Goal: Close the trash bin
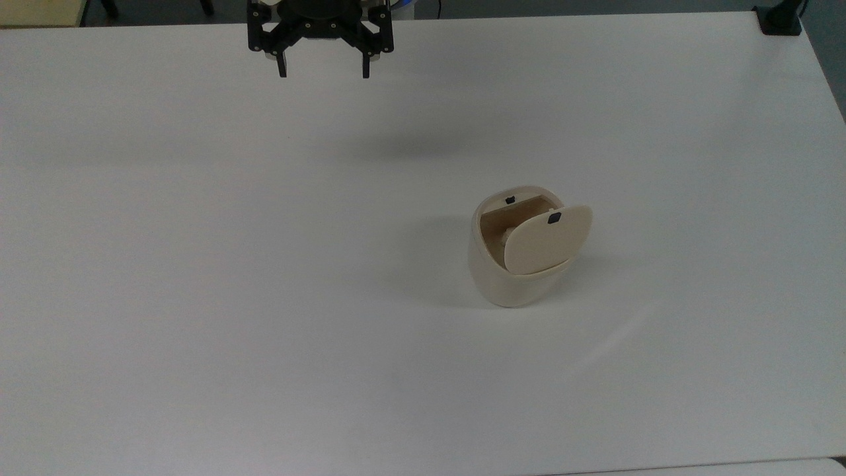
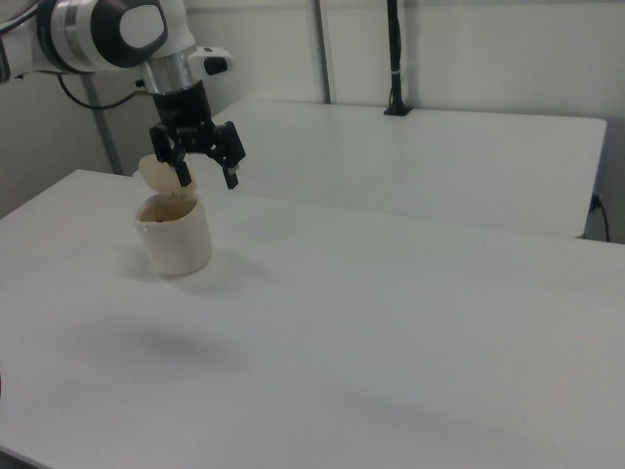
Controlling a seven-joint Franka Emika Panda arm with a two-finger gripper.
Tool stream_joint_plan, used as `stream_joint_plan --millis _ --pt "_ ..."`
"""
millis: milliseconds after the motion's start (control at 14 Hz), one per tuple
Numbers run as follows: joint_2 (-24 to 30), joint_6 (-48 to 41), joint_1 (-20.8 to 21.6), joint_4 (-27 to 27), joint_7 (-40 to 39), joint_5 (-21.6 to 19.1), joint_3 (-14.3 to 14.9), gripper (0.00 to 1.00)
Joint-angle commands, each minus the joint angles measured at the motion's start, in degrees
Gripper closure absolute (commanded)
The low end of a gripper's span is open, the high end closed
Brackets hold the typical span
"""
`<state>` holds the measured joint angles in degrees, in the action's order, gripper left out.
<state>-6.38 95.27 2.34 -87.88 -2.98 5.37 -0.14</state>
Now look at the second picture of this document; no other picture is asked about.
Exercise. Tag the grey aluminium wall post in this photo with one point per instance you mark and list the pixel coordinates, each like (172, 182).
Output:
(324, 49)

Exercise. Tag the black vertical pole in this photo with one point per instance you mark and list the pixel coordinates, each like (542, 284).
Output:
(394, 49)

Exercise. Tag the black pole clamp base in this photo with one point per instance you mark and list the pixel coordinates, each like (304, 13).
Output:
(398, 110)

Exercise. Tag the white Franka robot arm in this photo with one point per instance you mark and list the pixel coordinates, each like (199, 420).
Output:
(83, 34)

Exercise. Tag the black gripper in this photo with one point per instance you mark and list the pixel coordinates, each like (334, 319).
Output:
(183, 115)

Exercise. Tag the white side table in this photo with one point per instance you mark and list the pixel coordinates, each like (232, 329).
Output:
(390, 161)

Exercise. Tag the cream cylindrical cup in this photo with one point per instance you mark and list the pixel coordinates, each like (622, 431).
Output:
(178, 239)

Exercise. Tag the cream trash bin lid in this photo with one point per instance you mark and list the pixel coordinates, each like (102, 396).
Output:
(158, 173)

